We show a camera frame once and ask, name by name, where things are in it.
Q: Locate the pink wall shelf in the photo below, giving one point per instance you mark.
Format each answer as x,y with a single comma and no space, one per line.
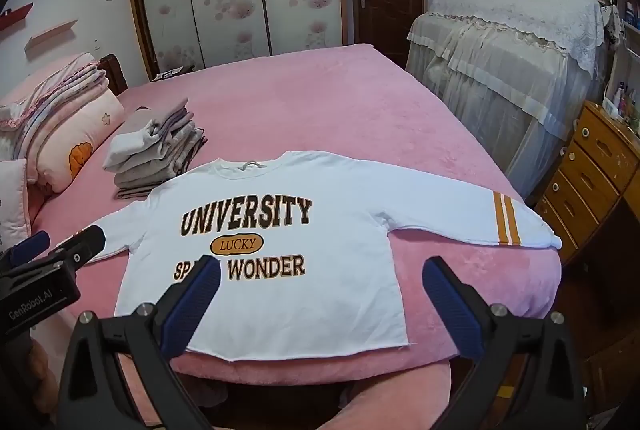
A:
50,33

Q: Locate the white printed sweatshirt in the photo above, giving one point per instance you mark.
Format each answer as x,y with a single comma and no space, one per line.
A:
310,300

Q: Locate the pink bed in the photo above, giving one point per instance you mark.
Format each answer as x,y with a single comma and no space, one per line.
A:
350,109

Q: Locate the row of cosmetic bottles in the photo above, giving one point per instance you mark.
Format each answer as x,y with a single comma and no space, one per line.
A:
622,102

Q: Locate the red wall shelf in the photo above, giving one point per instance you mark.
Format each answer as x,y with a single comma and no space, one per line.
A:
15,15

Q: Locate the white pink cushion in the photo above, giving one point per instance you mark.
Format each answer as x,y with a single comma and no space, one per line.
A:
12,200

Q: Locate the dark wooden headboard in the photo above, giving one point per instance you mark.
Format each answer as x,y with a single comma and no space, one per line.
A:
115,74

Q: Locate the stack of folded grey clothes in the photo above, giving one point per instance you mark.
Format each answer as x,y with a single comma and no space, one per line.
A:
150,159

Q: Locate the lace covered piano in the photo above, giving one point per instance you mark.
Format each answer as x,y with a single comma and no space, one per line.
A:
500,59

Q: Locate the wooden drawer cabinet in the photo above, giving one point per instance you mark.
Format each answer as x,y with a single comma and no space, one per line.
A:
590,169

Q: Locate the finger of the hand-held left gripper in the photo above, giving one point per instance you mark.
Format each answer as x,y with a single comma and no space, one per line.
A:
82,244
30,246

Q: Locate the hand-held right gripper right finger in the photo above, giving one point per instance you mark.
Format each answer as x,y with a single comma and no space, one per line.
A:
450,310

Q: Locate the nightstand with papers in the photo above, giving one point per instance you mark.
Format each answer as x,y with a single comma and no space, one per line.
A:
172,72

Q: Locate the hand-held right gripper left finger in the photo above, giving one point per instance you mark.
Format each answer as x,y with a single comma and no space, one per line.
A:
192,310

